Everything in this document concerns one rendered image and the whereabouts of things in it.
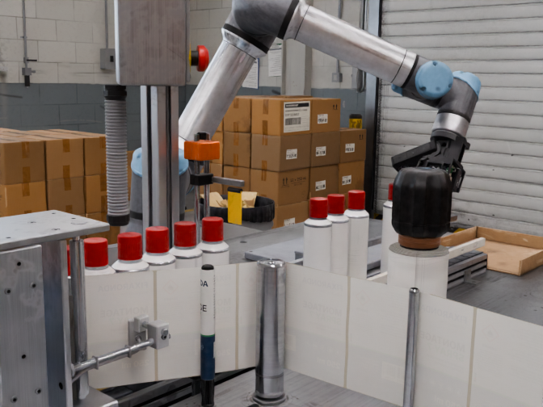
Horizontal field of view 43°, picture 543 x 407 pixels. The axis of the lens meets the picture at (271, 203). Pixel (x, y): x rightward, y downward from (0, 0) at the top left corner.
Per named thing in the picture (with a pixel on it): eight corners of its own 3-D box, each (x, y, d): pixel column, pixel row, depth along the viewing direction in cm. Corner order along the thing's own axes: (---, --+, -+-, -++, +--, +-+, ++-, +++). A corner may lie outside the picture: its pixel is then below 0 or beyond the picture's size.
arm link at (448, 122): (431, 111, 156) (444, 128, 162) (424, 130, 155) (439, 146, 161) (461, 113, 151) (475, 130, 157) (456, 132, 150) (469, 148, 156)
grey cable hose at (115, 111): (115, 228, 103) (111, 85, 100) (102, 224, 106) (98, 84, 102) (134, 224, 106) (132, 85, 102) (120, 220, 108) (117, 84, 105)
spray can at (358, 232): (355, 298, 135) (359, 194, 131) (334, 292, 138) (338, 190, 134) (371, 292, 138) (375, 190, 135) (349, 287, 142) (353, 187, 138)
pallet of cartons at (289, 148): (273, 262, 492) (275, 99, 472) (191, 243, 546) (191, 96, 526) (366, 235, 582) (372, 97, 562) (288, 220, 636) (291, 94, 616)
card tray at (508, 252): (519, 276, 170) (521, 260, 169) (424, 257, 187) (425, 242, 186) (563, 254, 192) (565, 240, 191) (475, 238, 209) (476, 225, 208)
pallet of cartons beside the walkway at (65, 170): (127, 265, 480) (124, 136, 464) (14, 291, 418) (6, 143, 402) (34, 237, 558) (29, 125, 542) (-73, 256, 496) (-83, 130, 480)
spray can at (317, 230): (317, 313, 126) (321, 202, 122) (296, 307, 129) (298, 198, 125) (335, 306, 130) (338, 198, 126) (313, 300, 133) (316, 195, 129)
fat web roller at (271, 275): (270, 409, 89) (272, 268, 86) (245, 398, 92) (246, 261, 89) (293, 397, 93) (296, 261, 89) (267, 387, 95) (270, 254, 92)
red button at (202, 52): (189, 44, 99) (210, 44, 99) (186, 45, 102) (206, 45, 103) (189, 71, 99) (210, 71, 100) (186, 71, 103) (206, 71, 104)
